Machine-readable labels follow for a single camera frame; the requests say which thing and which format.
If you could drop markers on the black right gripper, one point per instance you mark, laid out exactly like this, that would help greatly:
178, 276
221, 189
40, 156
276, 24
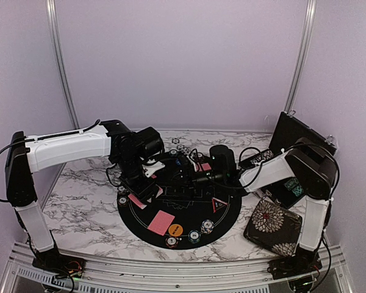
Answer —
192, 179

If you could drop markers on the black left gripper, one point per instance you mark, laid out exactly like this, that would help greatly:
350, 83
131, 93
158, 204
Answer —
143, 191

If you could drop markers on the red card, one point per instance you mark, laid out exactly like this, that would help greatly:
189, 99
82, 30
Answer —
205, 167
161, 222

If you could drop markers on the red triangular marker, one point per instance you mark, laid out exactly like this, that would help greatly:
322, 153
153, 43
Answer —
218, 204

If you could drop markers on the black white poker chip stack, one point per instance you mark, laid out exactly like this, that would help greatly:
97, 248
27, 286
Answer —
122, 190

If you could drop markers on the green fifty poker chip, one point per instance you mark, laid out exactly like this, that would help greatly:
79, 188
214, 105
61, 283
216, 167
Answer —
173, 153

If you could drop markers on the red playing card deck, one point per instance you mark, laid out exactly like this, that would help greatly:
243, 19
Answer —
137, 202

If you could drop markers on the red poker chip stack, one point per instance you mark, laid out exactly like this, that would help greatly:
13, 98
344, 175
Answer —
122, 200

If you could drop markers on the blue orange chip stack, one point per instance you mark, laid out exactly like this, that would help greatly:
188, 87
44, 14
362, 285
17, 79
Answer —
207, 226

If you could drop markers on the orange big blind button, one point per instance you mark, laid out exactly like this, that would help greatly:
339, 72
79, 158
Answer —
175, 230

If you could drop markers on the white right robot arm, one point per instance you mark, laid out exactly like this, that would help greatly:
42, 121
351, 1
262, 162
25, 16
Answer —
315, 214

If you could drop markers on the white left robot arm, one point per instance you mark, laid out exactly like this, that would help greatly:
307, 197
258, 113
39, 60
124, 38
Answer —
30, 154

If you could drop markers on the blue orange chips on marble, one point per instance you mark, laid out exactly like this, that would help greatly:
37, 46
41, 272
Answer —
184, 150

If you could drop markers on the round black poker mat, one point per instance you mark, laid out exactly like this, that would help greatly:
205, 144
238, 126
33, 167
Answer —
190, 206

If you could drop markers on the floral fabric pouch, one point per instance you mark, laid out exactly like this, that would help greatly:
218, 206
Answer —
274, 228

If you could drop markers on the black poker chip case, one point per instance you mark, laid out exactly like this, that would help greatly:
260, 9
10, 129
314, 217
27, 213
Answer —
309, 156

